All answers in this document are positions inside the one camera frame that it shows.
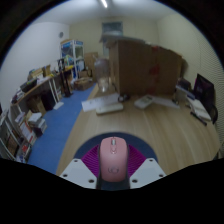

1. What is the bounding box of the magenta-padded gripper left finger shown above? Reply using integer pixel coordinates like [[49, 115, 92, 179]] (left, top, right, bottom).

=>
[[59, 144, 101, 190]]

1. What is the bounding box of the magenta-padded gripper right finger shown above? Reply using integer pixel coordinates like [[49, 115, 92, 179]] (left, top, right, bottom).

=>
[[127, 143, 167, 190]]

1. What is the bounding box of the pink computer mouse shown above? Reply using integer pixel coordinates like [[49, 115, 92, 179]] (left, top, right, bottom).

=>
[[98, 136, 129, 183]]

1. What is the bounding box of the cluttered shelf unit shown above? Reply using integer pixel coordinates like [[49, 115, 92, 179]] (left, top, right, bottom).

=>
[[0, 106, 48, 163]]

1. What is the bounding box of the white paper sheet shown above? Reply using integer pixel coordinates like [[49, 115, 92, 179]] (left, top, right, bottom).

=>
[[81, 92, 120, 113], [153, 95, 181, 110]]

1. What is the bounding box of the flat white case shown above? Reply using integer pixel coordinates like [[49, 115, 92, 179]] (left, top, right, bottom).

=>
[[95, 102, 125, 116]]

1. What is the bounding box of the clear plastic cup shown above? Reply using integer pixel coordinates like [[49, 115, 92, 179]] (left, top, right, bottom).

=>
[[173, 88, 188, 105]]

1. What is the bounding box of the low cardboard box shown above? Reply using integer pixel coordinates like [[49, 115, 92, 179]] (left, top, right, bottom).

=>
[[73, 77, 95, 92]]

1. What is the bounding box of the blue book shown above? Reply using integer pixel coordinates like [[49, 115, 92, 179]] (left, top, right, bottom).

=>
[[175, 84, 196, 100]]

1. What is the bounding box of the wooden side desk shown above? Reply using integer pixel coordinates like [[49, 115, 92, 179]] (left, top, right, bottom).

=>
[[9, 65, 76, 114]]

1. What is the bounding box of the clear plastic jar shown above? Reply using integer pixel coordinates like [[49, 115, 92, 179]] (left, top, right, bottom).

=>
[[94, 57, 112, 94]]

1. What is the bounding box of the large brown cardboard box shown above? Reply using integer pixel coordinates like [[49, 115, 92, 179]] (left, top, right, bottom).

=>
[[103, 35, 184, 97]]

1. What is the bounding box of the blue and white cabinet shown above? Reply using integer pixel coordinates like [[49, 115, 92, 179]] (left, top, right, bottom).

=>
[[59, 39, 85, 80]]

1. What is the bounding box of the pale door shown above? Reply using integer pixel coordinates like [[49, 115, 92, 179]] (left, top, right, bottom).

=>
[[101, 21, 124, 36]]

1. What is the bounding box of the small black looped cable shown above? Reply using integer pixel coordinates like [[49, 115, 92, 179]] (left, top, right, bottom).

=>
[[117, 93, 132, 103]]

